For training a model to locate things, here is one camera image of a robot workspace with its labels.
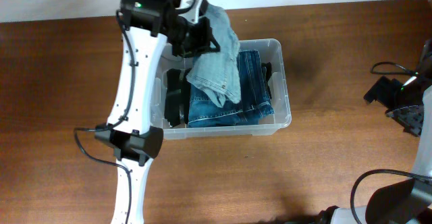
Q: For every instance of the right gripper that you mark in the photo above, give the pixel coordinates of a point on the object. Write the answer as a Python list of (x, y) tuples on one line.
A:
[(381, 91)]

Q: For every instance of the light blue jeans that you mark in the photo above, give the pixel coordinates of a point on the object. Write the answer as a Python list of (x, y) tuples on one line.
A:
[(216, 74)]

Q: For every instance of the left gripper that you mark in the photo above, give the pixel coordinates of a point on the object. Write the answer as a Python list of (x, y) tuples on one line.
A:
[(205, 43)]

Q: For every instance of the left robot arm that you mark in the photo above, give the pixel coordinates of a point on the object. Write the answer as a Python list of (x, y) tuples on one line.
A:
[(147, 26)]

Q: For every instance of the dark blue jeans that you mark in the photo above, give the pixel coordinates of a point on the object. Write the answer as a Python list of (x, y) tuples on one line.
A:
[(255, 102)]

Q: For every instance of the clear plastic storage container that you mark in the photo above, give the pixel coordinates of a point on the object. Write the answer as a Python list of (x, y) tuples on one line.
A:
[(270, 51)]

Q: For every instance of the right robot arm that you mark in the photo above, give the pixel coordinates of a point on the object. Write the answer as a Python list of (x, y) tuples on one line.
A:
[(408, 201)]

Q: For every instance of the black garment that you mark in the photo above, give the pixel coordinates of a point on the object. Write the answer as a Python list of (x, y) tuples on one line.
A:
[(177, 102)]

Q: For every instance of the dark charcoal garment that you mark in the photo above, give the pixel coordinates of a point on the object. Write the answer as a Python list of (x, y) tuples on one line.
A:
[(267, 73)]

